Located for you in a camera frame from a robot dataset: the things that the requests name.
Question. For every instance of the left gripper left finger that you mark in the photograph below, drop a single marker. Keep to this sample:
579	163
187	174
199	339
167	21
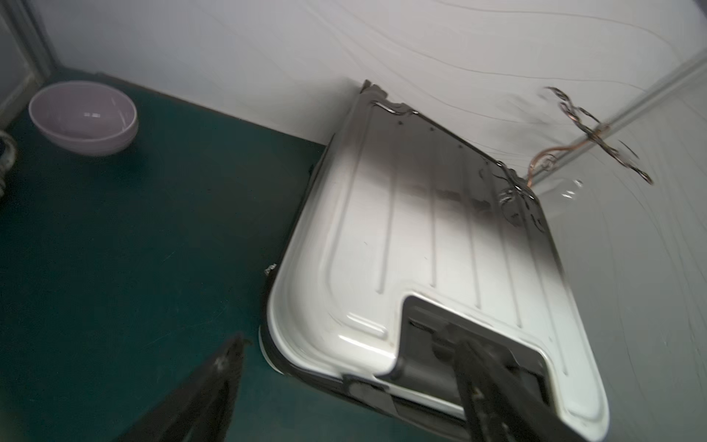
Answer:
202	406

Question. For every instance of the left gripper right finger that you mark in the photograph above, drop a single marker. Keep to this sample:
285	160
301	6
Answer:
496	406

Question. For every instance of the silver black hardshell suitcase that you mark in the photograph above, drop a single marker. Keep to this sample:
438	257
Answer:
409	242

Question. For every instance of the green table mat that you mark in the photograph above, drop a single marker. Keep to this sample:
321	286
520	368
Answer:
120	275

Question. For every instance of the black metal hook stand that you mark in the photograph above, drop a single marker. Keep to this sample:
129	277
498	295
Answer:
593	130

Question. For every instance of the purple ceramic bowl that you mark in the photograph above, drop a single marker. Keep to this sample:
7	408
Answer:
86	118

